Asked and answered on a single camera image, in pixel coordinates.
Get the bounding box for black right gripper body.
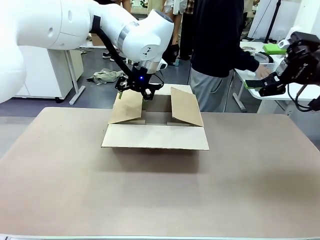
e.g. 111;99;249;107
276;31;320;87

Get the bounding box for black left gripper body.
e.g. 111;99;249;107
126;64;154;92

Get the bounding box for brown cardboard box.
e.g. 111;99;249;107
101;84;210;151

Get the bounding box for person's left forearm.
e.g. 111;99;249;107
232;44;261;73

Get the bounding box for small cardboard box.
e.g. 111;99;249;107
89;32;107;47

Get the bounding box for person's left hand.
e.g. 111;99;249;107
254;64;273;80

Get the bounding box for round black white device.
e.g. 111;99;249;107
253;51;276;65

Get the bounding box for white side table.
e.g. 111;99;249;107
232;41;320;116

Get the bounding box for crumpled grey-green cloth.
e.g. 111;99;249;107
86;69;123;85

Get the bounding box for white plastic basket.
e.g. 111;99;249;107
257;62;280;76

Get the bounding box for black tripod stand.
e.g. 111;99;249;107
263;0;282;43

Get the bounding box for white board panel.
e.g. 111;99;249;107
248;0;320;41

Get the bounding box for black hand bag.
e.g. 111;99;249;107
169;43;181;66

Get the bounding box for person in dark sweater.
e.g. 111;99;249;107
188;0;261;113

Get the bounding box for background person bare legs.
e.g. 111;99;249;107
162;0;182;67

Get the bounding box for background person black trousers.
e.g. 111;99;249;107
178;0;195;61

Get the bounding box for white cabinet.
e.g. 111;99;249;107
14;46;85;100

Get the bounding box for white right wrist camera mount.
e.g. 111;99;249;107
277;26;302;49

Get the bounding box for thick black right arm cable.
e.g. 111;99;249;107
286;83;320;113

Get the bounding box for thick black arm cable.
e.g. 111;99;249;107
286;83;320;113
90;15;133;81

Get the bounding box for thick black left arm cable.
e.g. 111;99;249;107
90;15;133;81

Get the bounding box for white desk leg frame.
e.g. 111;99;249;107
66;48;87;105

